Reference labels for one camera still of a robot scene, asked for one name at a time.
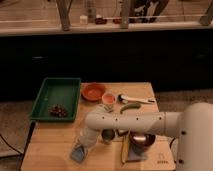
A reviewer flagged large orange bowl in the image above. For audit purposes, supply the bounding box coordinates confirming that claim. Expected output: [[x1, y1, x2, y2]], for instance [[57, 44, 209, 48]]
[[81, 83, 106, 101]]

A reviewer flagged white handled brush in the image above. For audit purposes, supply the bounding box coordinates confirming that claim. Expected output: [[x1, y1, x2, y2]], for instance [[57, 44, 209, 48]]
[[118, 94, 155, 104]]

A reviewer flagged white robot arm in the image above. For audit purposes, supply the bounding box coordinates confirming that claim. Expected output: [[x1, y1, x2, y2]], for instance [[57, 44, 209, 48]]
[[79, 103, 213, 171]]

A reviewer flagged blue cloth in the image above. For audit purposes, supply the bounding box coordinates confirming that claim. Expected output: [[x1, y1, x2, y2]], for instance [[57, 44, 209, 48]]
[[127, 147, 148, 162]]

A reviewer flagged yellow banana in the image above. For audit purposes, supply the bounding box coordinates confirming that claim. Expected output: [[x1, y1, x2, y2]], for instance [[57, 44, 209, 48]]
[[121, 135, 129, 164]]

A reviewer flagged green cucumber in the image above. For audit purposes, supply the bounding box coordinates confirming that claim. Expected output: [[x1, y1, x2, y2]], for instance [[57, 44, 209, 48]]
[[120, 103, 141, 114]]

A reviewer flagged green plastic tray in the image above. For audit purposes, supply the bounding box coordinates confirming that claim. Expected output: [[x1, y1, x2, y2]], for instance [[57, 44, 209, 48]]
[[30, 77, 81, 122]]

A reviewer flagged blue sponge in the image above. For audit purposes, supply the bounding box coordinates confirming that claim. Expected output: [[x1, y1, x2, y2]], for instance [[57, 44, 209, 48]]
[[70, 144, 88, 163]]

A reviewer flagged dark metal bowl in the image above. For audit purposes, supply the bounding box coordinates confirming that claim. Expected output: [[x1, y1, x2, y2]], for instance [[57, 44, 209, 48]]
[[130, 132, 156, 148]]

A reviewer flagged dark grape bunch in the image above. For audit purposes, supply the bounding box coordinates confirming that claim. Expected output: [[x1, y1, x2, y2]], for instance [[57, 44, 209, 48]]
[[50, 105, 67, 117]]

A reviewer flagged small dark cup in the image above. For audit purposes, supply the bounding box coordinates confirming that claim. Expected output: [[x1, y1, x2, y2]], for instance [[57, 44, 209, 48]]
[[101, 129, 115, 144]]

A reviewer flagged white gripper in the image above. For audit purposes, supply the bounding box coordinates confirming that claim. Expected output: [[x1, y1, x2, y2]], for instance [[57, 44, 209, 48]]
[[79, 128, 100, 148]]

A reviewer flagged small orange cup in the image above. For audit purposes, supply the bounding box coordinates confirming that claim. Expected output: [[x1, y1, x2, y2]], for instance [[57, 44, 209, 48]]
[[102, 93, 115, 104]]

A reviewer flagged red object on shelf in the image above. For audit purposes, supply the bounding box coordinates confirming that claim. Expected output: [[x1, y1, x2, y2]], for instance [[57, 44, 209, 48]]
[[95, 17, 107, 25]]

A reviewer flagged black small tool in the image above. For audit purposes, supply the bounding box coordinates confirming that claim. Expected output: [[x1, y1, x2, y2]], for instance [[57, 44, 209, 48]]
[[116, 130, 128, 137]]

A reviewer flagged white bottle on shelf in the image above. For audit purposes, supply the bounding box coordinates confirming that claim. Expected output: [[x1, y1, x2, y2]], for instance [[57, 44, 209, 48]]
[[80, 15, 88, 25]]

